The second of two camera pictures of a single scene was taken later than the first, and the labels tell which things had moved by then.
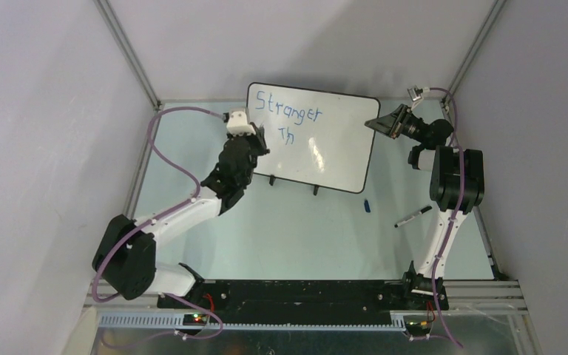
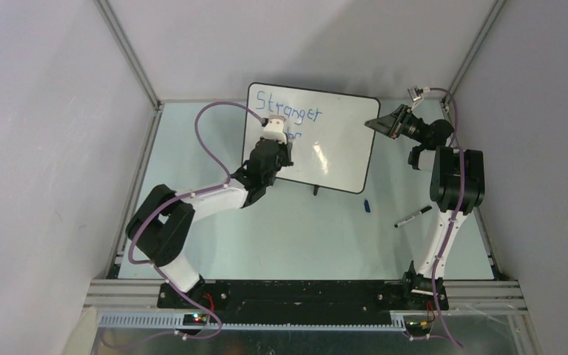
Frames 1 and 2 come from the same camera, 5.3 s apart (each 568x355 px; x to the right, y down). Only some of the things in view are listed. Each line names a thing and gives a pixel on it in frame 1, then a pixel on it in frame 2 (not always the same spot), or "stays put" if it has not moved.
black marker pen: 424,210 stays put
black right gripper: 390,123 stays put
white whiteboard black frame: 315,137 stays put
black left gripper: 258,138 → 285,149
